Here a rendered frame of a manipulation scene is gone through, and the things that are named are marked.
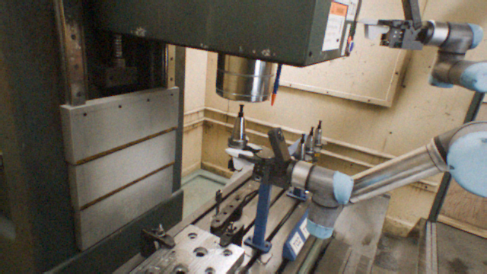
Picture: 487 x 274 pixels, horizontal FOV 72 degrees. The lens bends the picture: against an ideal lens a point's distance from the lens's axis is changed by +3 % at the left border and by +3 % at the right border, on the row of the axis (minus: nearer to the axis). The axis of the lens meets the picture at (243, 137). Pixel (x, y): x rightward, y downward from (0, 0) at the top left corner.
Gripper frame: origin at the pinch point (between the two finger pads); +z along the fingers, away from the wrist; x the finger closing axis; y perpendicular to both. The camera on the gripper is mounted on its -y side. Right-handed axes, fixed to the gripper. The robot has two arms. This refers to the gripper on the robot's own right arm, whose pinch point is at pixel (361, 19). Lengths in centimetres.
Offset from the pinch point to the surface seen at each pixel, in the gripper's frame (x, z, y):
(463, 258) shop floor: 113, -167, 174
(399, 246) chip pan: 34, -59, 108
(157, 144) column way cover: 17, 65, 55
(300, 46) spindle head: -35.3, 24.1, 6.9
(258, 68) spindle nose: -22.4, 31.4, 14.3
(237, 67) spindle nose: -22.6, 36.6, 14.4
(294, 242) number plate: -6, 9, 79
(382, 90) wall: 58, -40, 31
